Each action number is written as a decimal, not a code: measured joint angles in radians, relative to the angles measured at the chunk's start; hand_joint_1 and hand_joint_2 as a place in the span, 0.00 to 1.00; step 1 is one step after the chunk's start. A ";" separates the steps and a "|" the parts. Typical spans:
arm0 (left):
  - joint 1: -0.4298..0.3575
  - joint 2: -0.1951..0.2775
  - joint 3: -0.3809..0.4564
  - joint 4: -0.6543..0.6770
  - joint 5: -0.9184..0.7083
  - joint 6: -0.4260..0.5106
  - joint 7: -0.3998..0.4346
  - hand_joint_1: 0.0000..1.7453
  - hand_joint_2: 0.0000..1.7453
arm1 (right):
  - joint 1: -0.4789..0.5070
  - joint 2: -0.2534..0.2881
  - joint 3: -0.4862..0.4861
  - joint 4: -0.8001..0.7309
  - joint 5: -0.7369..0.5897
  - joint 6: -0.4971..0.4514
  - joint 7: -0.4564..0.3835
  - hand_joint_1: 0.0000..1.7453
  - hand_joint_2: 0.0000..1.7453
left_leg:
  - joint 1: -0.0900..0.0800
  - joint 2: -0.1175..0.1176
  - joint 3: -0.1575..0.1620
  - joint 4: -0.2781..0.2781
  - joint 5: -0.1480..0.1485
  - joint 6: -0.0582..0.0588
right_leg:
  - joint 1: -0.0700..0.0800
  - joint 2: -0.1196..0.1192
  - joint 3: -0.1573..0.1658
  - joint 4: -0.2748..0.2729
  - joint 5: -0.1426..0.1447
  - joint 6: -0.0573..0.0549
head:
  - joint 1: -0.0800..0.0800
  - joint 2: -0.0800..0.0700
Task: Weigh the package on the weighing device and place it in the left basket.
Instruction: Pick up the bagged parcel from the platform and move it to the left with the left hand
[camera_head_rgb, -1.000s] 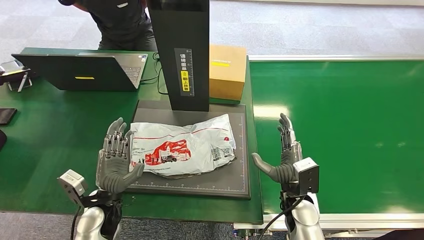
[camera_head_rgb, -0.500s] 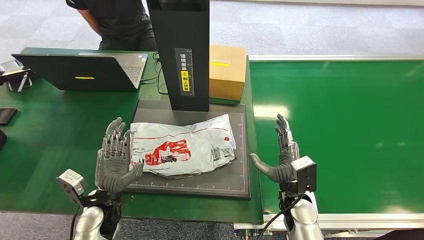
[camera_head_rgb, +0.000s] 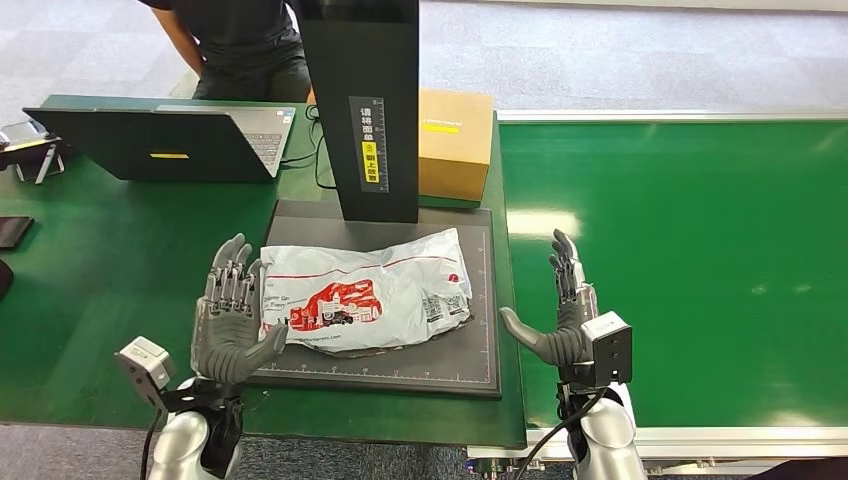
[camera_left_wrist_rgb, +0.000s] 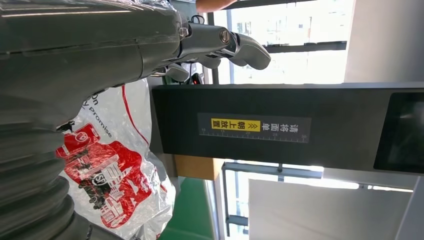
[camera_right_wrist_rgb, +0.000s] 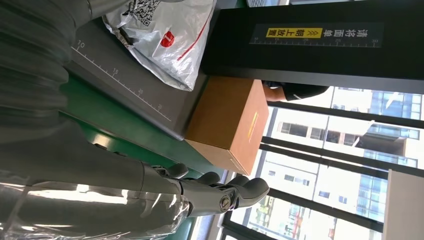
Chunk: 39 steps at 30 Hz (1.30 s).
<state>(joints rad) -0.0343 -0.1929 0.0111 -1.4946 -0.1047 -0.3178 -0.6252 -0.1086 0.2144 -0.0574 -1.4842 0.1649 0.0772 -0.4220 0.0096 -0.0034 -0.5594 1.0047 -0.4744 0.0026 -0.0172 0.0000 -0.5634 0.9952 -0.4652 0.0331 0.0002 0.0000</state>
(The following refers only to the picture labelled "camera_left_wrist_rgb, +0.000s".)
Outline white plastic mailer package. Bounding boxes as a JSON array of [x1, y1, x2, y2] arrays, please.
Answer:
[[56, 79, 176, 240]]

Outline dark device screen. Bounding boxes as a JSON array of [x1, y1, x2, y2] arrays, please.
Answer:
[[373, 92, 424, 174]]

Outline person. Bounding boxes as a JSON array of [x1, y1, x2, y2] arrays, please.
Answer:
[[195, 0, 238, 13]]

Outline brown cardboard box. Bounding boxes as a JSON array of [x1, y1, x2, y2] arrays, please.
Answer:
[[173, 154, 224, 181]]

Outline yellow black ruler label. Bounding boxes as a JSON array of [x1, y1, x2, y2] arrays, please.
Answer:
[[197, 112, 312, 144]]

